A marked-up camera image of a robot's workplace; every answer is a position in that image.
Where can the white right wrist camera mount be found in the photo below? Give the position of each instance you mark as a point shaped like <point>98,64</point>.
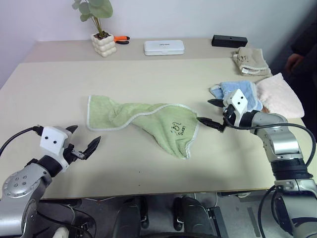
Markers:
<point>238,101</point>

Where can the white flat plastic case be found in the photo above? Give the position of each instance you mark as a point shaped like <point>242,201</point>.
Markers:
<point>164,47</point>

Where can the green leafy plant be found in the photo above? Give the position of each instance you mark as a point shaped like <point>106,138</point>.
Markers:
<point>95,8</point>

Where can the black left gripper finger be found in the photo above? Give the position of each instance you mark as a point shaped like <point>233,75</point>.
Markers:
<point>92,146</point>
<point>72,130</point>

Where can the orange and black pliers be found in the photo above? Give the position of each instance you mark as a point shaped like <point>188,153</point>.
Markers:
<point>120,39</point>

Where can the long black box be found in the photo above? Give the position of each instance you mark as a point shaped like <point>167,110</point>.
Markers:
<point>229,41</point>

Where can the person's bare hand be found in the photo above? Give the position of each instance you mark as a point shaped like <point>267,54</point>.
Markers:
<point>294,63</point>

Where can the pink towel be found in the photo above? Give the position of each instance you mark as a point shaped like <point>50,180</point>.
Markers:
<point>280,96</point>

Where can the beige folded towel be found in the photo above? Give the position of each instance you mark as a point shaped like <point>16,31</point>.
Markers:
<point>252,59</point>

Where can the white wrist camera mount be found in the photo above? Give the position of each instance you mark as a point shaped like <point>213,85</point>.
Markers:
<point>53,140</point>
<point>238,101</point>

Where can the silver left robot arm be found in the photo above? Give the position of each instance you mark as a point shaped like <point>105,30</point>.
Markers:
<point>23,183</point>

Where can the light blue towel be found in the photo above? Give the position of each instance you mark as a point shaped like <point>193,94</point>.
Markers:
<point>235,87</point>

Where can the green towel with black writing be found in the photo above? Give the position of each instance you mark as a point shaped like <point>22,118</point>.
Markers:
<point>171,124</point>

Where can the dark rounded shape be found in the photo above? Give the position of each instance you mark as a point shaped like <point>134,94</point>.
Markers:
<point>193,215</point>
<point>130,218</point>

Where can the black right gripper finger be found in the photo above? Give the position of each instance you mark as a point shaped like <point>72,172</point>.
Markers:
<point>216,102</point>
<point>211,123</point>

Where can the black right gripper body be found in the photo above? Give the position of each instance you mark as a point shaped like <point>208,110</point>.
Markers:
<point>229,114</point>

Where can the black metal table bracket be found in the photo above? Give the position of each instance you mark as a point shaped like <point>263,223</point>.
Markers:
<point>218,220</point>

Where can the white bubble plant pot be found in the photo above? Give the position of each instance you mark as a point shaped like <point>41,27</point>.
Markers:
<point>104,47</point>

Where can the person in dark clothing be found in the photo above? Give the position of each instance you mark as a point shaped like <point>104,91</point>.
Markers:
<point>308,49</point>

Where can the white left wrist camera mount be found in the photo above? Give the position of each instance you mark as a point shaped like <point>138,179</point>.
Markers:
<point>53,140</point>

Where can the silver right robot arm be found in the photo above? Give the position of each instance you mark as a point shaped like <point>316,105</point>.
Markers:
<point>282,141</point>

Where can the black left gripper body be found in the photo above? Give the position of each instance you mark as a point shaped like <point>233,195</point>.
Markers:
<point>71,152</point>

